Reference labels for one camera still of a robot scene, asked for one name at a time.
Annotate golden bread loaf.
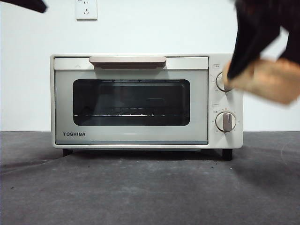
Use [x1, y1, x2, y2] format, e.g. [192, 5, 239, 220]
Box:
[222, 57, 300, 105]

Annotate oven door with beige handle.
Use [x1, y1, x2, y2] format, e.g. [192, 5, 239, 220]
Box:
[53, 56, 209, 145]

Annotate beige oven knob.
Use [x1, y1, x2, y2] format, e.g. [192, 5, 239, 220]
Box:
[215, 112, 236, 132]
[216, 72, 233, 92]

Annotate white Toshiba toaster oven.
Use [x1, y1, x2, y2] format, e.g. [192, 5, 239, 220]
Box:
[50, 53, 244, 161]

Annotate white wall socket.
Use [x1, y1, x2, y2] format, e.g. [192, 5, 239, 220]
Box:
[75, 0, 98, 21]

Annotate metal wire oven rack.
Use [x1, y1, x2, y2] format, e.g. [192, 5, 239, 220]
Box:
[74, 107, 188, 118]

